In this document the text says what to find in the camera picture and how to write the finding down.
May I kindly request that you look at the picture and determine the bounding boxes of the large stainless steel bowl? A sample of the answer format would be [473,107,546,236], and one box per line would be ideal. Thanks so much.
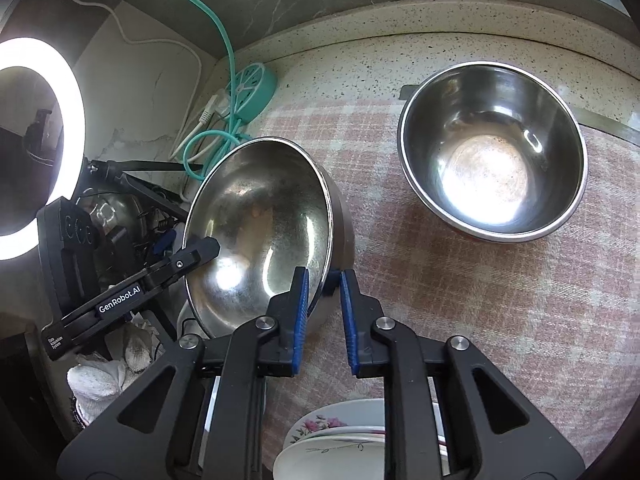
[183,136,355,337]

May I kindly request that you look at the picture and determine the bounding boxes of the white plate grey leaf pattern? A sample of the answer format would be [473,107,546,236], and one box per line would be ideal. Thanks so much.
[272,439,385,480]

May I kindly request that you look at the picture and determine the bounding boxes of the red steel bowl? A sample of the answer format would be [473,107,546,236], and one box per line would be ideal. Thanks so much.
[397,61,588,243]

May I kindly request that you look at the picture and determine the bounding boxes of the small pink floral plate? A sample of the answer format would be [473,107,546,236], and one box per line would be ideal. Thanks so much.
[282,420,385,448]

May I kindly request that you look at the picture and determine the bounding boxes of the white gloved left hand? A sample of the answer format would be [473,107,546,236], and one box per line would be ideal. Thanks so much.
[66,314,160,427]

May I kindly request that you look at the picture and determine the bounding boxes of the steel pot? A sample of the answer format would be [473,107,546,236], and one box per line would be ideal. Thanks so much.
[76,188,148,290]

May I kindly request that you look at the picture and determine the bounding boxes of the black tripod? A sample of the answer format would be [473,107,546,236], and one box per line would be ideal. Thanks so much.
[76,157,188,223]

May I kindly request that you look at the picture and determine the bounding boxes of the pink plaid cloth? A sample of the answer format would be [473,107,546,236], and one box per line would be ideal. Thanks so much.
[248,101,639,462]

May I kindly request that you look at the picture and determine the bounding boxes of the teal round power strip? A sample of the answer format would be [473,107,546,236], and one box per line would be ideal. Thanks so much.
[233,63,278,125]

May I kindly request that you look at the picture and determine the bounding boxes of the teal hose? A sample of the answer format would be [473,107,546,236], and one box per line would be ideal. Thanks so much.
[102,0,254,181]

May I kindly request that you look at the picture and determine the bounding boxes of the white power cable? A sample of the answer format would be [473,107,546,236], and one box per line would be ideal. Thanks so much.
[37,0,231,162]

